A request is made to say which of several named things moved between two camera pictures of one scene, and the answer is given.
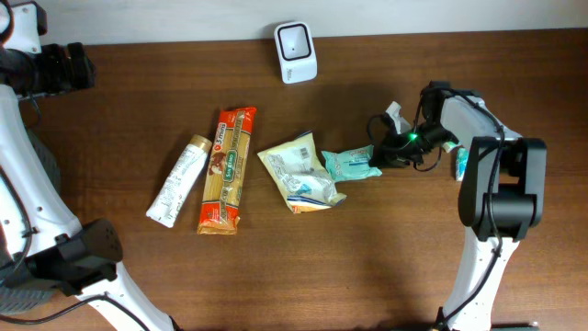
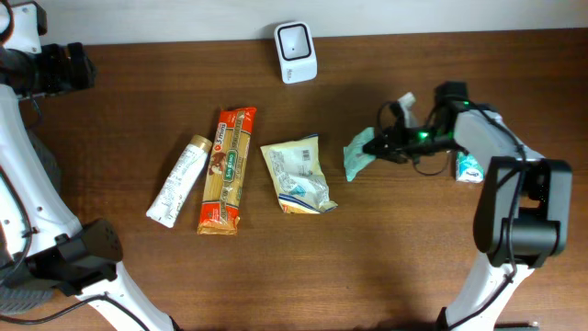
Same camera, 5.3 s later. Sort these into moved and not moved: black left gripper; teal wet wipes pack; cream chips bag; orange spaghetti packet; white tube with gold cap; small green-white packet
Moved: cream chips bag; teal wet wipes pack
Not moved: orange spaghetti packet; small green-white packet; black left gripper; white tube with gold cap
